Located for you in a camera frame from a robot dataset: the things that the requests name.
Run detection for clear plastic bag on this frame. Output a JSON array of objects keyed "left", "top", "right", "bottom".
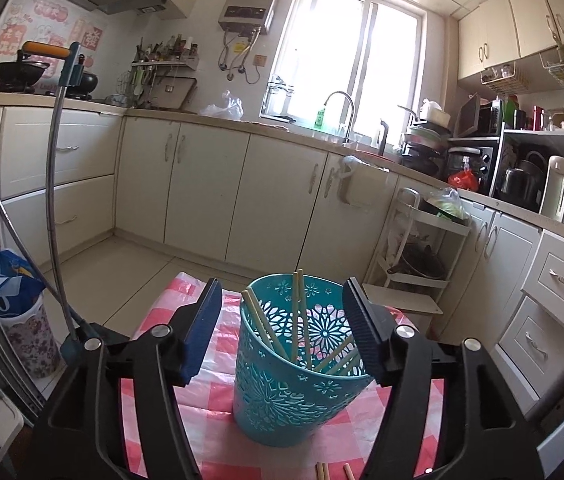
[{"left": 199, "top": 89, "right": 245, "bottom": 122}]

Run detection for row of beige chopsticks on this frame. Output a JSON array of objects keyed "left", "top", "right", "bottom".
[{"left": 316, "top": 461, "right": 355, "bottom": 480}]

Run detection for steel electric kettle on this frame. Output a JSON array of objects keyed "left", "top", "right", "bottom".
[{"left": 498, "top": 166, "right": 529, "bottom": 202}]

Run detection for curved metal gooseneck pole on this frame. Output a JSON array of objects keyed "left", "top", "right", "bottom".
[{"left": 44, "top": 85, "right": 94, "bottom": 352}]

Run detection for red plastic bag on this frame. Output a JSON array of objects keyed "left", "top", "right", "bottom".
[{"left": 448, "top": 170, "right": 481, "bottom": 192}]

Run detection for cream kitchen cabinets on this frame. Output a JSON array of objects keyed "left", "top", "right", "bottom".
[
  {"left": 0, "top": 105, "right": 405, "bottom": 277},
  {"left": 457, "top": 0, "right": 564, "bottom": 82}
]

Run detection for cream upper kitchen cabinets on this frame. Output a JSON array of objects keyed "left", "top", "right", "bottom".
[{"left": 457, "top": 0, "right": 564, "bottom": 82}]

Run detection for kitchen window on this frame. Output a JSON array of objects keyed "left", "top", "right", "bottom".
[{"left": 260, "top": 0, "right": 426, "bottom": 137}]

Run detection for chrome sink faucet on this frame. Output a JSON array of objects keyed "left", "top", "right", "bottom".
[{"left": 322, "top": 91, "right": 356, "bottom": 146}]

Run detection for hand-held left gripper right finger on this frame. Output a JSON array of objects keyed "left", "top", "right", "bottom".
[{"left": 342, "top": 276, "right": 545, "bottom": 480}]

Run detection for black cooking pot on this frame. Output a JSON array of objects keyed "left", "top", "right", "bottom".
[{"left": 64, "top": 72, "right": 99, "bottom": 102}]

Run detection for small white wire basket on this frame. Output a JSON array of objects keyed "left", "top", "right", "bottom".
[{"left": 480, "top": 61, "right": 519, "bottom": 87}]

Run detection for teal perforated plastic basket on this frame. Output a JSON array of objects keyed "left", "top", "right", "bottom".
[{"left": 233, "top": 273, "right": 378, "bottom": 448}]

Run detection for green vegetable bag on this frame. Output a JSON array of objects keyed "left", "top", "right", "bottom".
[{"left": 419, "top": 187, "right": 471, "bottom": 222}]

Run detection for cream drawer cabinet unit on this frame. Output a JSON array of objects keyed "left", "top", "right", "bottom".
[{"left": 457, "top": 199, "right": 564, "bottom": 413}]

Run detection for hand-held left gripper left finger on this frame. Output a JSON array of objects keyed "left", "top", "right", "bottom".
[{"left": 32, "top": 277, "right": 224, "bottom": 480}]

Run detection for orange handled teal clamp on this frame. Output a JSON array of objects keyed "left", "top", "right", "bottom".
[{"left": 17, "top": 40, "right": 86, "bottom": 89}]

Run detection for blue white plastic bag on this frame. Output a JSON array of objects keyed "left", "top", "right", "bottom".
[{"left": 0, "top": 247, "right": 46, "bottom": 317}]

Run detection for steel wall water heater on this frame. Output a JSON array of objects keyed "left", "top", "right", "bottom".
[{"left": 218, "top": 0, "right": 284, "bottom": 37}]

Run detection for beige bamboo chopstick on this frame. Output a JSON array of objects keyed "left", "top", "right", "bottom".
[
  {"left": 312, "top": 335, "right": 356, "bottom": 372},
  {"left": 241, "top": 288, "right": 290, "bottom": 359},
  {"left": 327, "top": 351, "right": 361, "bottom": 377}
]

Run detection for white thermos kettle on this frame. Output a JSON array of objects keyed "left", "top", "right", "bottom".
[{"left": 538, "top": 155, "right": 564, "bottom": 227}]

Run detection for red white checkered tablecloth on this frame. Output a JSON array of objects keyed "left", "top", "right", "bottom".
[{"left": 117, "top": 271, "right": 445, "bottom": 480}]

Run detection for black toaster oven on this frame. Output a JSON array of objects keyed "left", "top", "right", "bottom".
[{"left": 443, "top": 145, "right": 499, "bottom": 194}]

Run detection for white rolling storage rack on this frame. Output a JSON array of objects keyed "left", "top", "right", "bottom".
[{"left": 362, "top": 187, "right": 473, "bottom": 317}]

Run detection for wall utensil rack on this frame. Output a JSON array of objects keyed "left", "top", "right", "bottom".
[{"left": 130, "top": 35, "right": 201, "bottom": 74}]

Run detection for pink wall stickers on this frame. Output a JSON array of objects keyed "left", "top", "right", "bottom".
[{"left": 0, "top": 0, "right": 109, "bottom": 69}]

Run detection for brown cutting board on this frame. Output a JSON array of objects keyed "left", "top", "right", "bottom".
[{"left": 149, "top": 76, "right": 199, "bottom": 111}]

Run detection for cream lower kitchen cabinets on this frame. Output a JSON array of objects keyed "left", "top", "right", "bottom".
[{"left": 0, "top": 105, "right": 405, "bottom": 277}]

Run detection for silver microwave oven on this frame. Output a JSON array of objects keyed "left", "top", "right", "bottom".
[{"left": 456, "top": 94, "right": 504, "bottom": 138}]

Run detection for floral patterned bin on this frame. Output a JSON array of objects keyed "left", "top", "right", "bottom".
[{"left": 0, "top": 292, "right": 63, "bottom": 379}]

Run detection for black wok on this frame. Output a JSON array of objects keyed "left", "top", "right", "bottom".
[{"left": 0, "top": 57, "right": 44, "bottom": 94}]

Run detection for stack of pots and dishes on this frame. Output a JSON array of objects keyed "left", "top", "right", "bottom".
[{"left": 401, "top": 124, "right": 451, "bottom": 174}]

